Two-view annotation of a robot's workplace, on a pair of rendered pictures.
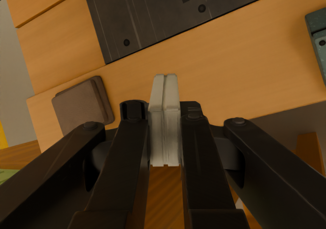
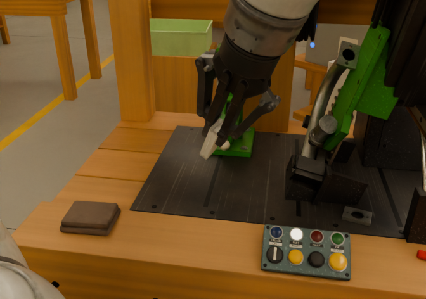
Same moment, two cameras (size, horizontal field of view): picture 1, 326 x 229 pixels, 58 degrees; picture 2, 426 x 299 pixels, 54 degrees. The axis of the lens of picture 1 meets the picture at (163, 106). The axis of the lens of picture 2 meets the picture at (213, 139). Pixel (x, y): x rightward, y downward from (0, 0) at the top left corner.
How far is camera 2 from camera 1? 60 cm
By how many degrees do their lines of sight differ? 61
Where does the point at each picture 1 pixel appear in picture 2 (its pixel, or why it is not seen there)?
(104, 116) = (108, 222)
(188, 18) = (201, 213)
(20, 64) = not seen: outside the picture
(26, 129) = not seen: outside the picture
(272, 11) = (248, 228)
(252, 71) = (224, 247)
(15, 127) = not seen: outside the picture
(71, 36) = (113, 194)
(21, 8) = (91, 170)
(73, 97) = (95, 205)
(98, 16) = (146, 190)
